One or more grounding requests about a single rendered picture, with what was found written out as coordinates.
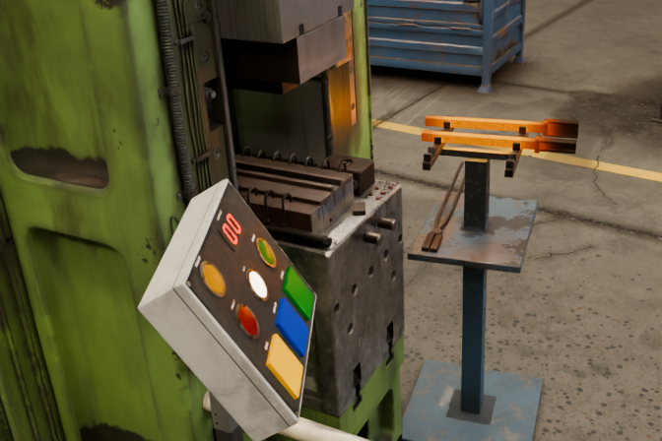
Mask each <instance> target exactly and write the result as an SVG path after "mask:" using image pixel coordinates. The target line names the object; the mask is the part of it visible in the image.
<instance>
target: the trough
mask: <svg viewBox="0 0 662 441"><path fill-rule="evenodd" d="M235 167H236V169H240V170H246V171H251V172H257V173H263V174H268V175H274V176H279V177H285V178H291V179H295V180H301V181H307V182H312V183H318V184H323V185H331V186H334V192H335V191H336V190H337V189H338V188H339V187H341V180H337V179H331V178H325V177H320V176H314V175H308V174H302V173H296V172H291V171H285V170H280V169H274V168H269V167H263V166H257V165H251V164H245V163H240V162H236V163H235Z"/></svg>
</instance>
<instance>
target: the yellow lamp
mask: <svg viewBox="0 0 662 441"><path fill-rule="evenodd" d="M204 275H205V278H206V281H207V283H208V284H209V286H210V287H211V288H212V289H213V290H214V291H216V292H222V291H223V289H224V285H223V281H222V278H221V276H220V274H219V273H218V272H217V270H216V269H215V268H214V267H212V266H211V265H206V266H205V267H204Z"/></svg>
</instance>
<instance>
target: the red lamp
mask: <svg viewBox="0 0 662 441"><path fill-rule="evenodd" d="M239 318H240V321H241V323H242V325H243V327H244V329H245V330H246V331H247V332H248V333H249V334H251V335H256V334H257V324H256V321H255V319H254V317H253V315H252V314H251V312H250V311H249V310H248V309H246V308H245V307H241V308H240V309H239Z"/></svg>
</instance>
